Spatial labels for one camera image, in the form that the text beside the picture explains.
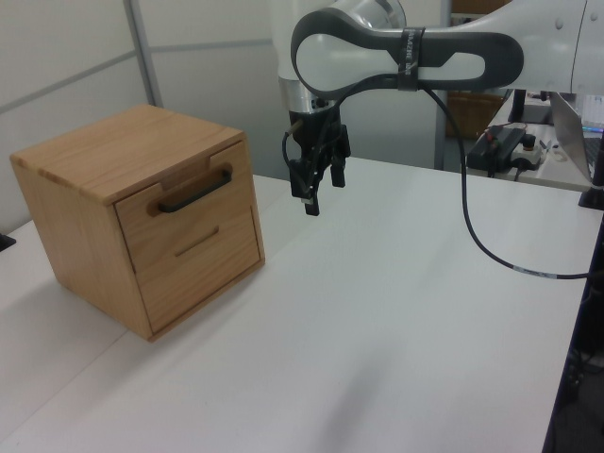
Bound silver laptop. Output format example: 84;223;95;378
548;91;604;183

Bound black drawer handle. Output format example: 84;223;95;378
156;162;234;215

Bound white office desk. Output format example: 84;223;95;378
461;91;604;193

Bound wooden drawer with black handle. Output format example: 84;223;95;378
114;140;263;276

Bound emergency stop button box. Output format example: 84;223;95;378
511;133;545;173

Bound black monitor stand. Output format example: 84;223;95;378
579;136;604;211

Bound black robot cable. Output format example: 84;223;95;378
280;70;592;281

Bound brown cardboard box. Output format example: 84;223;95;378
445;90;507;140

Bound black velcro strap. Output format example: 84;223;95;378
395;26;427;92

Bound wooden drawer with grooved front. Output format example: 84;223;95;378
133;205;266;333

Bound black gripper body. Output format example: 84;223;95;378
288;105;344;162

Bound black power supply box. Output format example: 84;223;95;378
466;126;528;172

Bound wooden cabinet housing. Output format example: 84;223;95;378
8;103;266;344

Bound grey partition frame post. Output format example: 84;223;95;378
124;0;164;110

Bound white-handled scissors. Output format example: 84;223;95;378
539;138;565;162

